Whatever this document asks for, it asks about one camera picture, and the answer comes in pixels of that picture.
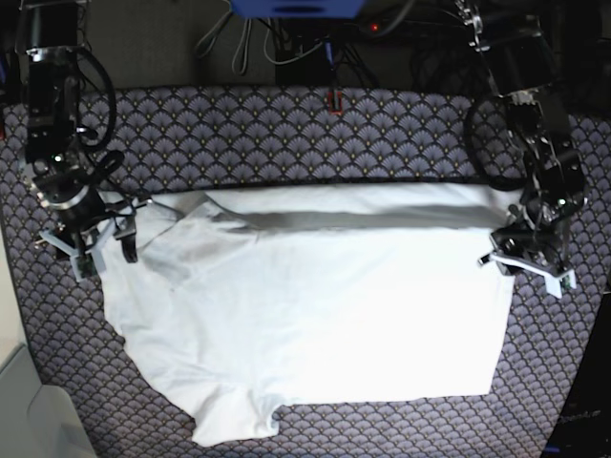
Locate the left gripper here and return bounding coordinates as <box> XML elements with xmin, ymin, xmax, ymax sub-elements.
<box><xmin>477</xmin><ymin>204</ymin><xmax>577</xmax><ymax>299</ymax></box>

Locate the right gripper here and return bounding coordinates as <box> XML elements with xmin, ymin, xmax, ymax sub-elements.
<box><xmin>40</xmin><ymin>188</ymin><xmax>153</xmax><ymax>280</ymax></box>

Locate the white T-shirt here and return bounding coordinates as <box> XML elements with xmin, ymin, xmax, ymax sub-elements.
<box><xmin>101</xmin><ymin>183</ymin><xmax>516</xmax><ymax>447</ymax></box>

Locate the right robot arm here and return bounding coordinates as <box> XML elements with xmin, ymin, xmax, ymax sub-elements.
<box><xmin>16</xmin><ymin>1</ymin><xmax>146</xmax><ymax>281</ymax></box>

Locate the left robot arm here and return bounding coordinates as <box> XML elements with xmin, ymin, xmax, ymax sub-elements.
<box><xmin>456</xmin><ymin>1</ymin><xmax>587</xmax><ymax>298</ymax></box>

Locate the fan-patterned table cloth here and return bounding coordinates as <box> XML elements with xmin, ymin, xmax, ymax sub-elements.
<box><xmin>1</xmin><ymin>87</ymin><xmax>610</xmax><ymax>457</ymax></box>

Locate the black device at right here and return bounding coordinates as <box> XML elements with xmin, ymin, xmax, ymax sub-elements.
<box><xmin>541</xmin><ymin>294</ymin><xmax>610</xmax><ymax>457</ymax></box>

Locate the white plastic bin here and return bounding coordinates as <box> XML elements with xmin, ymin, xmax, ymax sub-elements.
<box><xmin>1</xmin><ymin>344</ymin><xmax>96</xmax><ymax>457</ymax></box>

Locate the red table clamp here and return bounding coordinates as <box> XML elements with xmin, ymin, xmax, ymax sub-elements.
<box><xmin>327</xmin><ymin>90</ymin><xmax>343</xmax><ymax>115</ymax></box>

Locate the blue box overhead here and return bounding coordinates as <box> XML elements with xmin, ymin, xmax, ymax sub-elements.
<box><xmin>230</xmin><ymin>0</ymin><xmax>366</xmax><ymax>19</ymax></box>

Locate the grey looped cable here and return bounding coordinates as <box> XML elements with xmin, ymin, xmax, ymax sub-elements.
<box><xmin>231</xmin><ymin>18</ymin><xmax>254</xmax><ymax>76</ymax></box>

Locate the blue clamp handle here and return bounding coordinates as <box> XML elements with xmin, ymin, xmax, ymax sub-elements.
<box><xmin>324</xmin><ymin>41</ymin><xmax>334</xmax><ymax>70</ymax></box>

